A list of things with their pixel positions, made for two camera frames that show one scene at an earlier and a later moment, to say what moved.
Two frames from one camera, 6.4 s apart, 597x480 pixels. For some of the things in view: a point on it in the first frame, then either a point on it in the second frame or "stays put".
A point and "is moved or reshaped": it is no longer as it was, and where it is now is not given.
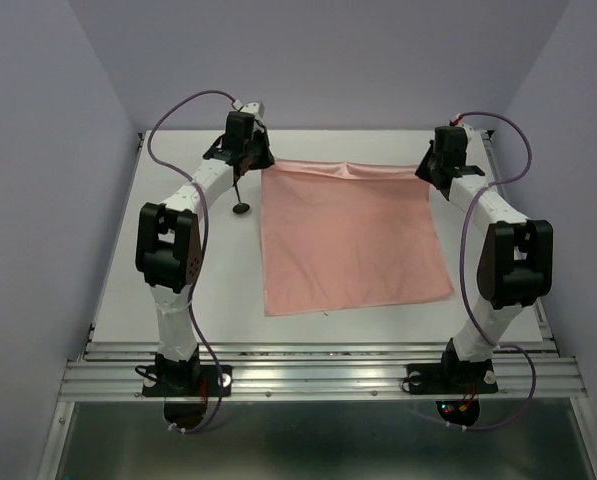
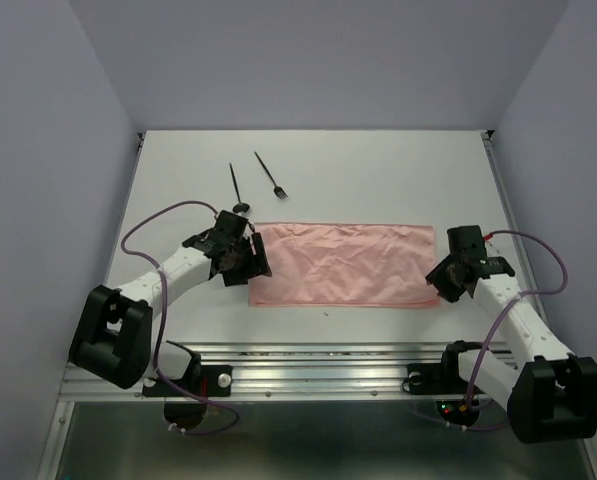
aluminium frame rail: x=114 y=369 stays put
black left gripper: x=266 y=160 → x=256 y=265
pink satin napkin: x=345 y=236 is moved or reshaped
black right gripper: x=422 y=170 → x=436 y=277
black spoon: x=240 y=207 stays put
